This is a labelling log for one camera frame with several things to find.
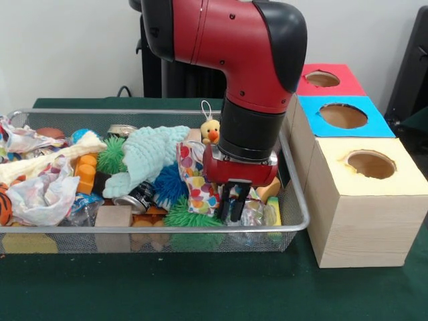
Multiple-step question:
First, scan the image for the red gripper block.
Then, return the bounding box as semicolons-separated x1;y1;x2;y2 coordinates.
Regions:
203;145;279;223

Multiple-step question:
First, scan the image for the clear plastic bottle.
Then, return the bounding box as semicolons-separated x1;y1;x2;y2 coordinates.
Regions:
239;197;278;227

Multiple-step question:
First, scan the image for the colourful polka-dot cloth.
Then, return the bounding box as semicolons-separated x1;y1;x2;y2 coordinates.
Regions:
177;140;223;216

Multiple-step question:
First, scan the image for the shallow clear mesh bin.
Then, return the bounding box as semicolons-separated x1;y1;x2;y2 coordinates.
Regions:
0;108;312;255

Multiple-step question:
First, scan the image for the wooden box with three holes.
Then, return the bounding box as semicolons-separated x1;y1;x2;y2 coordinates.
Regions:
286;64;428;269

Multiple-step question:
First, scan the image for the wooden burger toy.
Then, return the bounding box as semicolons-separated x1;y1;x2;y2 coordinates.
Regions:
256;178;282;201

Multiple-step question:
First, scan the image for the yellow duck toy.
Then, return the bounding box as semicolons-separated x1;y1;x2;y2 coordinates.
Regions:
199;100;223;146

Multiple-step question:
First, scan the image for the dark green tablecloth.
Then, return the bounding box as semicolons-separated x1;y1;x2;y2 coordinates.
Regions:
0;97;428;321

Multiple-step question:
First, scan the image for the mint green knit cloth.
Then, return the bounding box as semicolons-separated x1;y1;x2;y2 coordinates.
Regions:
102;125;193;199

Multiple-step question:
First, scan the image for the black drink can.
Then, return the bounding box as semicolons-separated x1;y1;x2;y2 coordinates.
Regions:
112;182;154;215

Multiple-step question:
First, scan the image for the green spiky ball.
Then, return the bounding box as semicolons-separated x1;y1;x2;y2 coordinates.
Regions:
97;136;128;175

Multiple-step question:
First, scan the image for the white plastic bag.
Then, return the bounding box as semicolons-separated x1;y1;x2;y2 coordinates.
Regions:
7;160;81;225

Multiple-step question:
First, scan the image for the cream cloth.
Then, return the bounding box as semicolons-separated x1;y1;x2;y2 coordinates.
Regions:
0;132;108;186

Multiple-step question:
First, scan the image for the dark green side table cloth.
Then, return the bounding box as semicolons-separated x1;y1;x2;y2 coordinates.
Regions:
400;106;428;132

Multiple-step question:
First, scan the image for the black floor stand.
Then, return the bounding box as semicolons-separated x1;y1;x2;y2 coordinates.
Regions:
387;5;428;128

